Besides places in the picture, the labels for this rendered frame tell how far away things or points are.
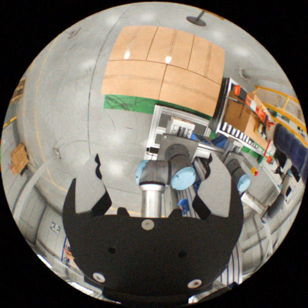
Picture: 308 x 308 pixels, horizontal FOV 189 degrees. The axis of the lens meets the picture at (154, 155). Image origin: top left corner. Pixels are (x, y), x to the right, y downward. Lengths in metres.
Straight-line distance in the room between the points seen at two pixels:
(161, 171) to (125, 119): 1.34
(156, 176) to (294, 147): 1.02
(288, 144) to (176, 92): 1.13
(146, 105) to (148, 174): 1.27
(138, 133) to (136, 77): 0.96
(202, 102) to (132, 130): 1.11
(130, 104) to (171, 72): 0.83
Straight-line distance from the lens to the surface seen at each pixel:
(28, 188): 2.76
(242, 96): 0.68
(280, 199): 0.86
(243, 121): 1.02
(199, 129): 1.56
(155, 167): 0.44
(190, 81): 1.10
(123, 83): 1.09
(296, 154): 0.98
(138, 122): 1.65
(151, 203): 0.42
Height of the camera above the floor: 1.58
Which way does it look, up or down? 58 degrees down
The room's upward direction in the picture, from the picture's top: 178 degrees counter-clockwise
